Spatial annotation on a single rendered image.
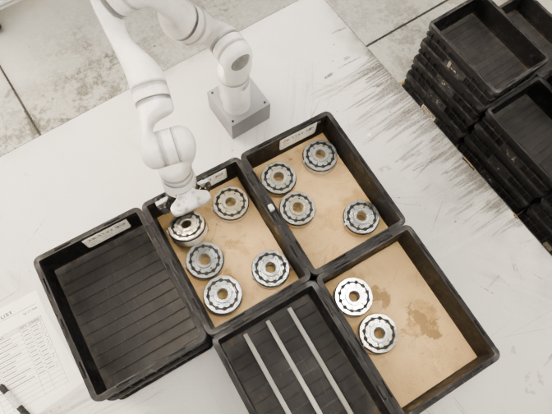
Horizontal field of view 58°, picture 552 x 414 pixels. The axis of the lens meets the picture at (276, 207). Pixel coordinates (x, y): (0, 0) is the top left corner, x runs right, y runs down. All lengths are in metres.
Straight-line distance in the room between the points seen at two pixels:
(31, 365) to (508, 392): 1.34
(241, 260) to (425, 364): 0.56
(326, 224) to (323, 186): 0.12
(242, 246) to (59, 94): 1.63
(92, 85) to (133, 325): 1.63
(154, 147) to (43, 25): 2.17
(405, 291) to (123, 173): 0.94
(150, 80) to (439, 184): 1.05
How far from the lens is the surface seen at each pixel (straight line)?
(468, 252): 1.67
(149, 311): 1.40
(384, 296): 1.42
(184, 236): 1.37
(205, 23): 1.23
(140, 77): 0.99
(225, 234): 1.42
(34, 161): 1.80
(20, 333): 1.64
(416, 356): 1.42
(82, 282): 1.47
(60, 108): 2.74
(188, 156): 0.97
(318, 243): 1.42
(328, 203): 1.47
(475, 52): 2.33
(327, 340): 1.38
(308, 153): 1.49
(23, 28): 3.10
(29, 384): 1.61
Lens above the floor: 2.19
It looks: 69 degrees down
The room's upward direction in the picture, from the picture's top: 5 degrees clockwise
